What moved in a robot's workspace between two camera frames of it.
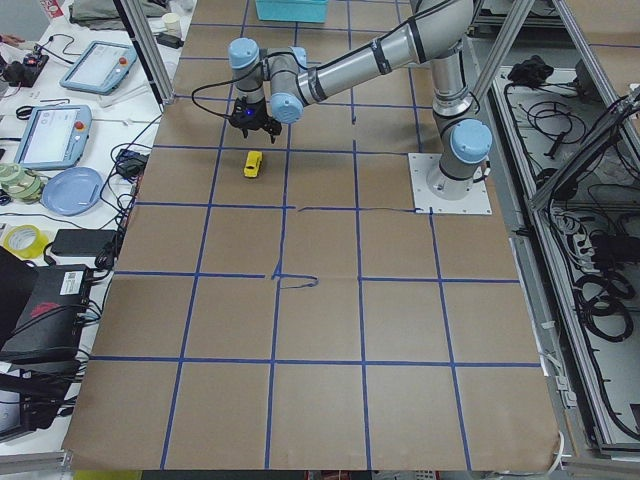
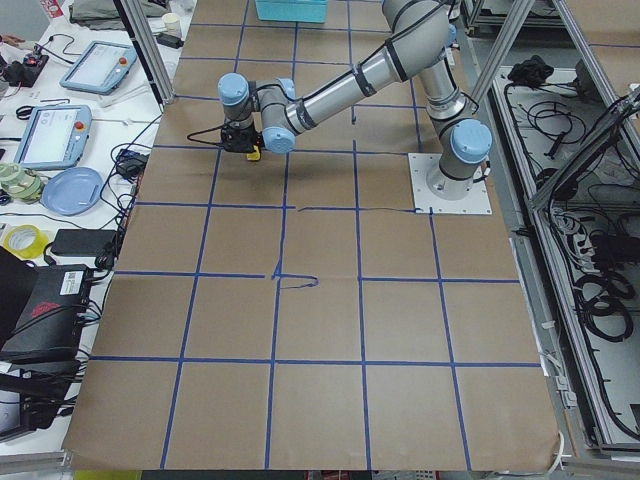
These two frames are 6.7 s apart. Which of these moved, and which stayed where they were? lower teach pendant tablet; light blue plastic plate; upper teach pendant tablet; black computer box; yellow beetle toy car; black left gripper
Moved: black left gripper; yellow beetle toy car
Stayed: upper teach pendant tablet; black computer box; light blue plastic plate; lower teach pendant tablet
